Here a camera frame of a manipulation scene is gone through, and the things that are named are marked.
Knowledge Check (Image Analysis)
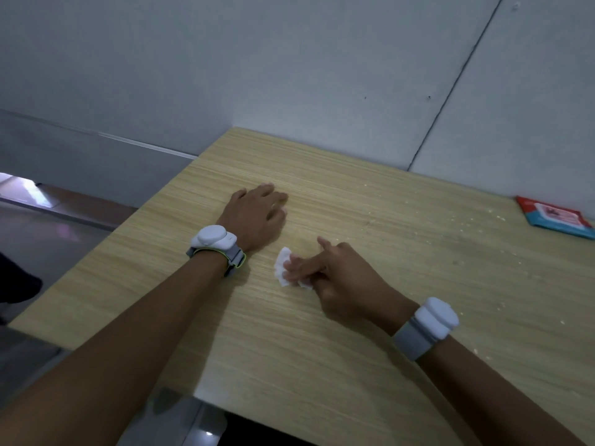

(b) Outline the person's left hand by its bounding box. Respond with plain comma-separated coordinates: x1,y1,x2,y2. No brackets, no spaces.
217,183,290,253

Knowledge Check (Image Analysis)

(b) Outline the person's right hand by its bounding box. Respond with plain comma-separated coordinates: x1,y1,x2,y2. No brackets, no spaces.
283,236,419,335

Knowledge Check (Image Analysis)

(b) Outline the white tissue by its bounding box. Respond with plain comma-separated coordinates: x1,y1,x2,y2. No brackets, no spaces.
274,247,314,290

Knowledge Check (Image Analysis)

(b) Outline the person's left forearm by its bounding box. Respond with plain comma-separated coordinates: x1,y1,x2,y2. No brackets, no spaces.
0,251,228,446

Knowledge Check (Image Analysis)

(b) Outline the person's right forearm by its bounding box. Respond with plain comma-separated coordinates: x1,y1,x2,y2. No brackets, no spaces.
416,336,586,446

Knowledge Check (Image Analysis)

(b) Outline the dark object beside table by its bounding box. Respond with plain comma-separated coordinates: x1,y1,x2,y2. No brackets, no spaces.
0,252,43,326

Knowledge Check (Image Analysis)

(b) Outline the red and blue wipes packet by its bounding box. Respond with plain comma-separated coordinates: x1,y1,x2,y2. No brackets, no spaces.
515,196,595,240

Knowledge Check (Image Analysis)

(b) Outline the white wrist tracker green-edged strap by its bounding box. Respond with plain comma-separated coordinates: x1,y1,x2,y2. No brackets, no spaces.
186,225,246,278

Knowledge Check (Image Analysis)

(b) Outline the white wrist tracker grey strap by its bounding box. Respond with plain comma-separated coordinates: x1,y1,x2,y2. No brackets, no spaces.
391,297,460,362

